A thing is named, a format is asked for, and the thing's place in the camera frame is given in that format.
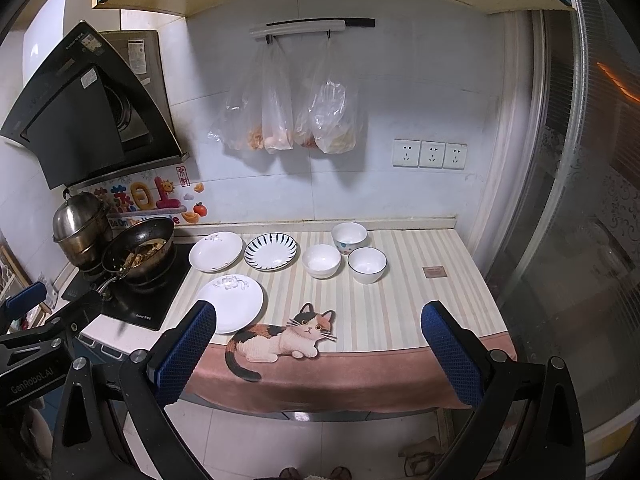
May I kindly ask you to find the black wok with food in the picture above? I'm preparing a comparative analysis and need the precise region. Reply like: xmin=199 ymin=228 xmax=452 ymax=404
xmin=96 ymin=218 xmax=175 ymax=296

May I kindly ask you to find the stainless steel pot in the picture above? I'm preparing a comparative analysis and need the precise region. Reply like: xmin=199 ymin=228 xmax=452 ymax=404
xmin=52 ymin=188 xmax=113 ymax=271

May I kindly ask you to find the white bowl dark rim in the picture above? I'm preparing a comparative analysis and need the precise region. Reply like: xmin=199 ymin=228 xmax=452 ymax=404
xmin=347 ymin=247 xmax=387 ymax=285

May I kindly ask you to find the striped cat table mat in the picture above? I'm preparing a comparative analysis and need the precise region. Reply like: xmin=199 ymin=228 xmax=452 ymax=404
xmin=186 ymin=229 xmax=516 ymax=414

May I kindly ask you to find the wall hook rail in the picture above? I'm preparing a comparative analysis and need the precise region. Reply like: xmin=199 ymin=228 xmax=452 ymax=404
xmin=250 ymin=18 xmax=376 ymax=41

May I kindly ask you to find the colourful wall sticker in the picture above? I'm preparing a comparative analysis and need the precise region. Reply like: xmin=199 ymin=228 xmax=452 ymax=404
xmin=82 ymin=162 xmax=213 ymax=230

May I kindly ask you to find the white bowl blue pattern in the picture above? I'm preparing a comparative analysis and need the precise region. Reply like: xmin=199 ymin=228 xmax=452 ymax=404
xmin=331 ymin=222 xmax=368 ymax=256

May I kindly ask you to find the plastic bag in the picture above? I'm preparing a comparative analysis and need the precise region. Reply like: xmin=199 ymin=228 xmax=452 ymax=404
xmin=262 ymin=38 xmax=293 ymax=153
xmin=293 ymin=34 xmax=359 ymax=155
xmin=208 ymin=44 xmax=267 ymax=151

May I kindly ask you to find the white deep plate branch print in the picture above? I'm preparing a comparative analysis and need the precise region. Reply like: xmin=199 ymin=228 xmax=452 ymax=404
xmin=189 ymin=232 xmax=244 ymax=273

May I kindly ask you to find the plastic bag right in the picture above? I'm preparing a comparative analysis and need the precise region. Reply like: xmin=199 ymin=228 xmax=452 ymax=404
xmin=293 ymin=34 xmax=359 ymax=155

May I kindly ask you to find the black range hood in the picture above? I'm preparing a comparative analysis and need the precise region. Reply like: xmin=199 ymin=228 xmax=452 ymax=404
xmin=1 ymin=21 xmax=186 ymax=188

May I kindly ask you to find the plastic bag middle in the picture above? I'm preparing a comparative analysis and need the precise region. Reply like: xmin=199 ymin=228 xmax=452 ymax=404
xmin=262 ymin=38 xmax=293 ymax=153

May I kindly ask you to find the middle wall socket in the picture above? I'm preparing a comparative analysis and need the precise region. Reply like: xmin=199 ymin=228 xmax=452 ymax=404
xmin=419 ymin=141 xmax=446 ymax=169

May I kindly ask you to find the right wall socket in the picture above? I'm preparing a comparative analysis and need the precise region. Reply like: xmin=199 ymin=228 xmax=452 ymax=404
xmin=442 ymin=143 xmax=468 ymax=170

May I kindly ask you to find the plain white bowl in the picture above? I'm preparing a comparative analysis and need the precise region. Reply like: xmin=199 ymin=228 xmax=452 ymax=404
xmin=302 ymin=244 xmax=342 ymax=280

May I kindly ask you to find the white plate with floral print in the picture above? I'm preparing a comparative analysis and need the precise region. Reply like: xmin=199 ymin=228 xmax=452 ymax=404
xmin=196 ymin=274 xmax=264 ymax=335

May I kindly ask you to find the left wall socket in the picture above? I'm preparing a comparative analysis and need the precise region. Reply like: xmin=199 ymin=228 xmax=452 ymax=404
xmin=392 ymin=139 xmax=421 ymax=168

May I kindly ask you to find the glass sliding door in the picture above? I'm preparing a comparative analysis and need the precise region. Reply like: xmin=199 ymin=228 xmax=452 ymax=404
xmin=489 ymin=0 xmax=639 ymax=447

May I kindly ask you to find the plastic bag left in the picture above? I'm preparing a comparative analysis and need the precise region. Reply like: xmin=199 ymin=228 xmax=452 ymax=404
xmin=208 ymin=44 xmax=267 ymax=151

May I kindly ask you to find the black induction cooktop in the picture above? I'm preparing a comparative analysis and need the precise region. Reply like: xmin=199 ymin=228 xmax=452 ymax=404
xmin=60 ymin=242 xmax=196 ymax=332

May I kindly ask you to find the wall socket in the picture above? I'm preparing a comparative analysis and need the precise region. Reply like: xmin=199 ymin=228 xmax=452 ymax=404
xmin=442 ymin=143 xmax=468 ymax=170
xmin=419 ymin=141 xmax=446 ymax=169
xmin=392 ymin=139 xmax=421 ymax=168

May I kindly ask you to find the blue striped plate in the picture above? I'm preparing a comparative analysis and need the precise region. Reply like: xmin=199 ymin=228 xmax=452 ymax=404
xmin=244 ymin=232 xmax=298 ymax=272

